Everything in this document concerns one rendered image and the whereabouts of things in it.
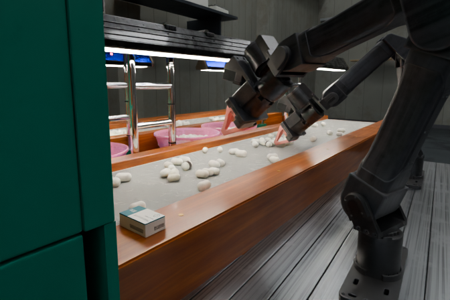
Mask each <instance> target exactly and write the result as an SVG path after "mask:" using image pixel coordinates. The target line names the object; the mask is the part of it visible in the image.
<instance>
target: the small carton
mask: <svg viewBox="0 0 450 300"><path fill-rule="evenodd" d="M119 218H120V226H122V227H124V228H126V229H128V230H131V231H133V232H135V233H137V234H139V235H141V236H143V237H145V238H146V237H148V236H150V235H153V234H155V233H157V232H159V231H161V230H164V229H165V216H164V215H163V214H160V213H157V212H154V211H152V210H149V209H147V208H144V207H142V206H136V207H134V208H131V209H128V210H125V211H123V212H120V213H119Z"/></svg>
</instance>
